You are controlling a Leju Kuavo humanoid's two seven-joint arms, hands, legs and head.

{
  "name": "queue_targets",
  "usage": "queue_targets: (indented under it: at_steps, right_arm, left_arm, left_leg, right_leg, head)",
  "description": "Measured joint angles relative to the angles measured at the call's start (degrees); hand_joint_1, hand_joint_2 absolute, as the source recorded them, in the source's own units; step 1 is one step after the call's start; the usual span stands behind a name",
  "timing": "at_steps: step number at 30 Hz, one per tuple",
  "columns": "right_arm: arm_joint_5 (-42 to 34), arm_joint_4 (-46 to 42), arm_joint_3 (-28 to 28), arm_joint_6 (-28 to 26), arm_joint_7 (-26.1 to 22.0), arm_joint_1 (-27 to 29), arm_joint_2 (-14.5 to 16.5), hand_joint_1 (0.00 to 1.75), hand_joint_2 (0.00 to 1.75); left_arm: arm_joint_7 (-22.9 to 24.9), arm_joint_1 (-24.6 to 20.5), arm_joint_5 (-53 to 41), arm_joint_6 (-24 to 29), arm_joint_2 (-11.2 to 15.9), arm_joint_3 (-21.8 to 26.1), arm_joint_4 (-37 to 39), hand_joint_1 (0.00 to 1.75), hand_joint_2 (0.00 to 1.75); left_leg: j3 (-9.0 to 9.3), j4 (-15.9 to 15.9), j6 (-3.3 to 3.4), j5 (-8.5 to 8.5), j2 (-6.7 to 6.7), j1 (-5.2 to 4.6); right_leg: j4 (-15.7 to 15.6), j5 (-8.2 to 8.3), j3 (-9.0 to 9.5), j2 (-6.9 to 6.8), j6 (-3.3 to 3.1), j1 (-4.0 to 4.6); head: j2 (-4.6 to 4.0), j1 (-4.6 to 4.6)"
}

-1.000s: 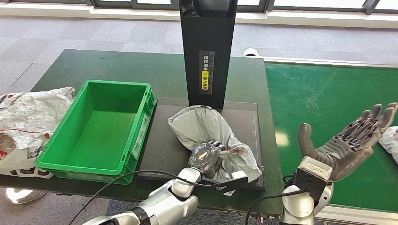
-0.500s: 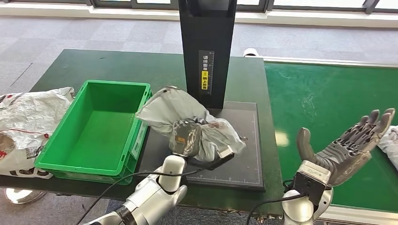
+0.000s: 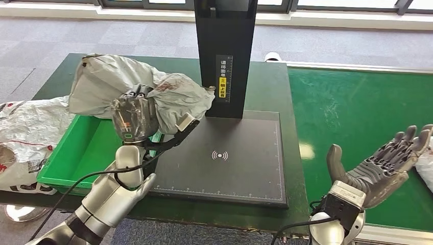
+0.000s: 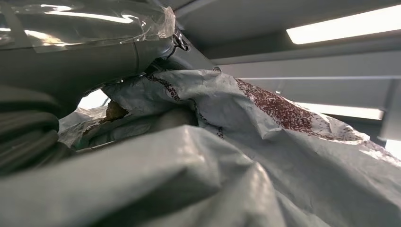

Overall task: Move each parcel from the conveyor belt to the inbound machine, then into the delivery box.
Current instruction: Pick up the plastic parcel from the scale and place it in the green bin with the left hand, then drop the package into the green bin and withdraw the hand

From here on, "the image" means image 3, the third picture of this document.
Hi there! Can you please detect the black inbound scanner machine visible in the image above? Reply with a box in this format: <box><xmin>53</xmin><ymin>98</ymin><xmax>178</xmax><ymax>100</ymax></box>
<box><xmin>149</xmin><ymin>0</ymin><xmax>289</xmax><ymax>208</ymax></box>

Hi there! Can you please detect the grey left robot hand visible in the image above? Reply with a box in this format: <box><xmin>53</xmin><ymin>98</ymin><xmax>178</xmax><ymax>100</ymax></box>
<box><xmin>111</xmin><ymin>84</ymin><xmax>160</xmax><ymax>143</ymax></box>

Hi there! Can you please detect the grey poly parcel red stain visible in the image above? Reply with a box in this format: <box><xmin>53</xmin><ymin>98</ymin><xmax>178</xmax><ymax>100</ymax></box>
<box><xmin>67</xmin><ymin>54</ymin><xmax>216</xmax><ymax>135</ymax></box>

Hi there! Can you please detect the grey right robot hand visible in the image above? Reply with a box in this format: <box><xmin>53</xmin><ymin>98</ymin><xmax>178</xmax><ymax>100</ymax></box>
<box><xmin>326</xmin><ymin>124</ymin><xmax>433</xmax><ymax>210</ymax></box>

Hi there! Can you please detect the white woven sack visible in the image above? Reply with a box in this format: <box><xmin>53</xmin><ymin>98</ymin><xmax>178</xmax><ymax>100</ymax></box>
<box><xmin>0</xmin><ymin>95</ymin><xmax>76</xmax><ymax>195</ymax></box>

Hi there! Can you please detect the black yellow label sticker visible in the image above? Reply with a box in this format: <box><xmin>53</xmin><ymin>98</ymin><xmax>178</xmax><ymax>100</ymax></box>
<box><xmin>215</xmin><ymin>55</ymin><xmax>234</xmax><ymax>104</ymax></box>

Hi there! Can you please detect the green conveyor belt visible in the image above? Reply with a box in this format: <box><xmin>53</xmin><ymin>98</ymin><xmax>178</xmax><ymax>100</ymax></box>
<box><xmin>286</xmin><ymin>61</ymin><xmax>433</xmax><ymax>245</ymax></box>

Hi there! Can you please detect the grey poly parcel brown stain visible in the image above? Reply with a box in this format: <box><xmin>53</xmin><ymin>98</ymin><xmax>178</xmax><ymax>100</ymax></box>
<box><xmin>414</xmin><ymin>137</ymin><xmax>433</xmax><ymax>193</ymax></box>

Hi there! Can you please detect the green plastic crate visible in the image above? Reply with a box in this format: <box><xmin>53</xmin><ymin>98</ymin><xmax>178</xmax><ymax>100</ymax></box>
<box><xmin>36</xmin><ymin>114</ymin><xmax>163</xmax><ymax>197</ymax></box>

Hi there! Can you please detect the dark green table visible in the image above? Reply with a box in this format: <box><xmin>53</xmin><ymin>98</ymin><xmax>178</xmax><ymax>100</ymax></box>
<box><xmin>0</xmin><ymin>53</ymin><xmax>312</xmax><ymax>236</ymax></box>

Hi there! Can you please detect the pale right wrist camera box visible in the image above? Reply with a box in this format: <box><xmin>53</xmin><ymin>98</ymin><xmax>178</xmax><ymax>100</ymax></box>
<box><xmin>319</xmin><ymin>180</ymin><xmax>367</xmax><ymax>232</ymax></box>

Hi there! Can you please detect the chrome round stand base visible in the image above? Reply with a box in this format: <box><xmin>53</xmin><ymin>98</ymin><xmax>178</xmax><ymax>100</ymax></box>
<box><xmin>4</xmin><ymin>204</ymin><xmax>51</xmax><ymax>223</ymax></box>

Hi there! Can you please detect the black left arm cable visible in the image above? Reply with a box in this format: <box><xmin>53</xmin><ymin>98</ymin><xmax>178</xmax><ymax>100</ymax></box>
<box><xmin>29</xmin><ymin>149</ymin><xmax>170</xmax><ymax>242</ymax></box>

